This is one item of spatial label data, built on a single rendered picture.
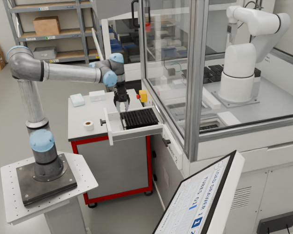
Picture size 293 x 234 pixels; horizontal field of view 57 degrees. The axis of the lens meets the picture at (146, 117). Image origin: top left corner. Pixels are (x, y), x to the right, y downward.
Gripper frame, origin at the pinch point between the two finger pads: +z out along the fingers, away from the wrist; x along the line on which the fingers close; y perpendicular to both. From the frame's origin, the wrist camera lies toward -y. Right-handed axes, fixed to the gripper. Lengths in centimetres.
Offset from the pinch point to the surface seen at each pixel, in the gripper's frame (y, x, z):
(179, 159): -42.8, -21.5, 8.4
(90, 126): 18.3, 21.5, 18.4
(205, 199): -91, -13, -18
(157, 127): -9.4, -19.2, 10.1
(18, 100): 249, 129, 97
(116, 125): 7.7, 4.6, 14.0
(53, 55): 386, 81, 78
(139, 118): 1.5, -10.0, 7.7
